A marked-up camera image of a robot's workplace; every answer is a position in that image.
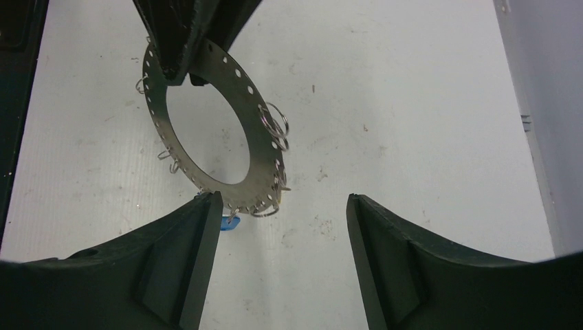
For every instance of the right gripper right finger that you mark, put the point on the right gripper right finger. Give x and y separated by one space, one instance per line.
412 278

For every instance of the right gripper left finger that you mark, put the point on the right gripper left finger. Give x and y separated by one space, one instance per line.
154 277

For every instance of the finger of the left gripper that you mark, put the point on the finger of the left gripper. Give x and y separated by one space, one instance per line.
175 28
217 21

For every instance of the blue capped key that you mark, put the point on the blue capped key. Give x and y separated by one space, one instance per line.
229 223

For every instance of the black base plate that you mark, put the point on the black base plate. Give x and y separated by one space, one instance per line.
22 25

